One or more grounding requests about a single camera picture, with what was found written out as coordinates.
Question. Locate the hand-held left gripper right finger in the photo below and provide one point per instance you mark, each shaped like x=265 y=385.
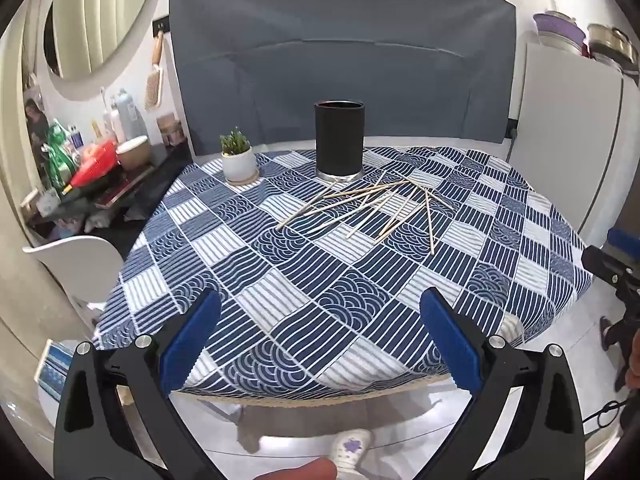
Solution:
x=450 y=340

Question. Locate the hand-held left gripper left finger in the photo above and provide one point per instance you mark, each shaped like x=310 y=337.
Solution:
x=192 y=335

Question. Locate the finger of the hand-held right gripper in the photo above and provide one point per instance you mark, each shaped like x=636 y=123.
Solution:
x=625 y=240
x=607 y=262

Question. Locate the wooden chopsticks pile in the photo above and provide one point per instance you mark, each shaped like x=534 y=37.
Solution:
x=360 y=205

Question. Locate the black cylindrical utensil holder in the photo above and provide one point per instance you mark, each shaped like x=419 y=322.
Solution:
x=339 y=140

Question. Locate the person's right hand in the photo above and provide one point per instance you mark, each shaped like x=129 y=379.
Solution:
x=634 y=365

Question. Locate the blue white patterned tablecloth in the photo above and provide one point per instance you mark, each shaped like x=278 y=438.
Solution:
x=310 y=280

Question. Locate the white plastic chair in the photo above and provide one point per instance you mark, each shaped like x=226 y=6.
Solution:
x=75 y=265

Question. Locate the blue white flat box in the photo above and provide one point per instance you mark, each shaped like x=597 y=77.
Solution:
x=52 y=372

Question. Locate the white purple shoe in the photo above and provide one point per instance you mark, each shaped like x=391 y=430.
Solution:
x=352 y=452

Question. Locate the round wooden coaster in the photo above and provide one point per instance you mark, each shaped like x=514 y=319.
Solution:
x=254 y=178

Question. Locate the person's leg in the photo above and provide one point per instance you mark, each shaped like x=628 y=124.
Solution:
x=295 y=471

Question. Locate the small potted green plant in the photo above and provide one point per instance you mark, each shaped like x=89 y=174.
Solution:
x=238 y=155

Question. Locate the beige bowl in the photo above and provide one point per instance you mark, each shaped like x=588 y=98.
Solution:
x=133 y=154

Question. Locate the red plastic basket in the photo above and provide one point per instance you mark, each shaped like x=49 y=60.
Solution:
x=95 y=165

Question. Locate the pink patterned box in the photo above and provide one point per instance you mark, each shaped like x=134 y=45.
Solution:
x=171 y=130

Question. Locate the green plastic bag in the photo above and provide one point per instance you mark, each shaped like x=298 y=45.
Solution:
x=59 y=160

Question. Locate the white spray bottle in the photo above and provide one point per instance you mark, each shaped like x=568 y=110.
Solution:
x=121 y=115

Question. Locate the wooden hairbrush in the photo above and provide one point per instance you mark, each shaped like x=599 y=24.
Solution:
x=154 y=80

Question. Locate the grey cloth backdrop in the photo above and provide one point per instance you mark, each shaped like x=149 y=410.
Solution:
x=340 y=60

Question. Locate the black wall switch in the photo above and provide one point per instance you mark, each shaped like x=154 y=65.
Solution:
x=161 y=25

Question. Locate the oval wall mirror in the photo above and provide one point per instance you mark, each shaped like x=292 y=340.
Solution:
x=100 y=15

